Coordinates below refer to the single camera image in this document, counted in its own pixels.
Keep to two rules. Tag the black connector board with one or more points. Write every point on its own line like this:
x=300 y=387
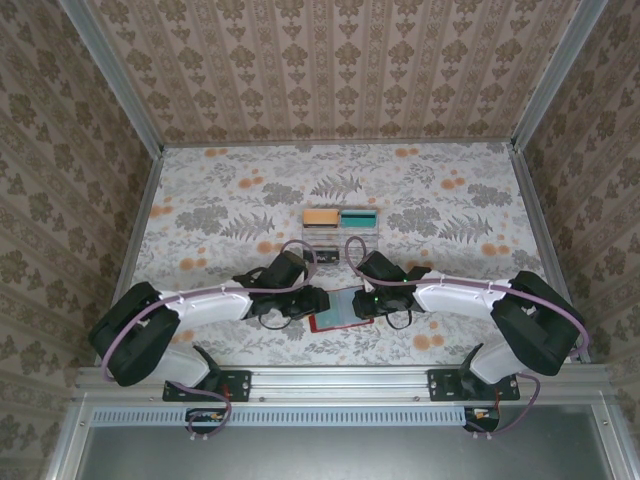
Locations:
x=200 y=422
x=482 y=421

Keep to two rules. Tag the grey metal panel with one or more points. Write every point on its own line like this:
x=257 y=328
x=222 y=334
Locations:
x=340 y=455

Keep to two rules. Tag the teal card stack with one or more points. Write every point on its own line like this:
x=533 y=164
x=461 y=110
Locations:
x=360 y=220

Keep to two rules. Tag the clear acrylic card organizer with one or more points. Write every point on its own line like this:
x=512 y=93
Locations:
x=360 y=237

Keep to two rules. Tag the long aluminium base rail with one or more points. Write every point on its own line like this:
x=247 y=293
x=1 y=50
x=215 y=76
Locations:
x=340 y=382

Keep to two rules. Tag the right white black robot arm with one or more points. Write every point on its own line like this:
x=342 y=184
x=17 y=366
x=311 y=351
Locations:
x=460 y=302

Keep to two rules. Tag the thin aluminium table rail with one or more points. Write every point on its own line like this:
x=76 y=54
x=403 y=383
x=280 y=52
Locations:
x=340 y=144

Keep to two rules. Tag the red leather card holder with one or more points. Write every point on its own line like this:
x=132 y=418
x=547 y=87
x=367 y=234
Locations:
x=317 y=325

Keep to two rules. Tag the aluminium frame post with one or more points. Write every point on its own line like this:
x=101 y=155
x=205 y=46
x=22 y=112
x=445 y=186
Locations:
x=115 y=75
x=556 y=75

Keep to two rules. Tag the orange card stack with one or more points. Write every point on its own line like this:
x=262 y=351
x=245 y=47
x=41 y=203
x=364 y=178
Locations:
x=320 y=218

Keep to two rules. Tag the black printed card stack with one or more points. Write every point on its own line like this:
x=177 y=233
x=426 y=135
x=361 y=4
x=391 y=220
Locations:
x=327 y=256

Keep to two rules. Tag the teal plastic card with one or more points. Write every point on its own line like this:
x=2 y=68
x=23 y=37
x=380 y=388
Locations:
x=341 y=310

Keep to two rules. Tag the aluminium table edge rail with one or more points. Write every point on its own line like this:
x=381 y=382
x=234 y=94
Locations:
x=535 y=210
x=143 y=200

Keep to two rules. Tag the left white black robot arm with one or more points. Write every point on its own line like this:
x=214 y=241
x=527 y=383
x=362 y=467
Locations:
x=210 y=307

